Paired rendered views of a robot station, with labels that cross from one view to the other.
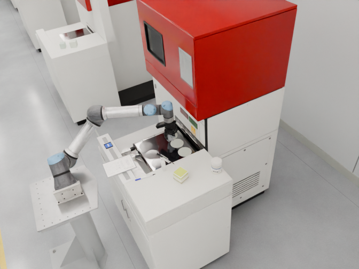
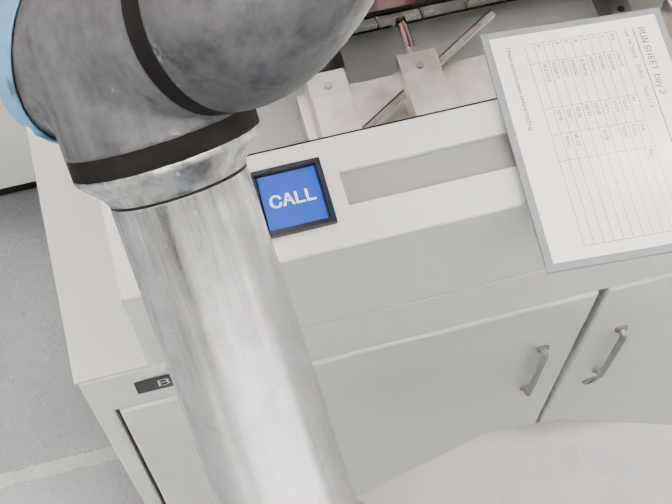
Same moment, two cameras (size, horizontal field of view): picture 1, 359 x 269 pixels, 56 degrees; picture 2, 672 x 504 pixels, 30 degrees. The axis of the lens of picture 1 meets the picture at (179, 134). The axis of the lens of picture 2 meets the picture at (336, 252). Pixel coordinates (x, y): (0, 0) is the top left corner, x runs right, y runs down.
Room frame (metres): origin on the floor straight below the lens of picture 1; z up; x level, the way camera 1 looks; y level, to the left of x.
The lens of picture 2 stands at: (1.76, 0.95, 1.80)
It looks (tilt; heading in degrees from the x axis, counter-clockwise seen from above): 65 degrees down; 280
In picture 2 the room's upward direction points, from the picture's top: 1 degrees clockwise
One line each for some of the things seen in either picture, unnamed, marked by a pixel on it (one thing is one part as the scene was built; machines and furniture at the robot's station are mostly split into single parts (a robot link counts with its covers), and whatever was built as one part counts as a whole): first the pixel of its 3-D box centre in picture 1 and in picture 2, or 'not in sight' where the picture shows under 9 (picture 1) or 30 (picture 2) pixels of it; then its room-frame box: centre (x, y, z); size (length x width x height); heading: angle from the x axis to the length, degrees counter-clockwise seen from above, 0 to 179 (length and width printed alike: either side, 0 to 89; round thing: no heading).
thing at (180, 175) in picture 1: (180, 175); not in sight; (1.48, 0.01, 1.00); 0.07 x 0.07 x 0.07; 44
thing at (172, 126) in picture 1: (170, 126); not in sight; (1.91, 0.06, 1.05); 0.09 x 0.08 x 0.12; 67
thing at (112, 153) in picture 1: (116, 163); (454, 202); (1.75, 0.47, 0.89); 0.55 x 0.09 x 0.14; 26
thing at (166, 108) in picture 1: (166, 109); not in sight; (1.91, 0.07, 1.21); 0.09 x 0.08 x 0.11; 85
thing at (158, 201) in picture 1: (178, 189); not in sight; (1.45, 0.04, 0.89); 0.62 x 0.35 x 0.14; 116
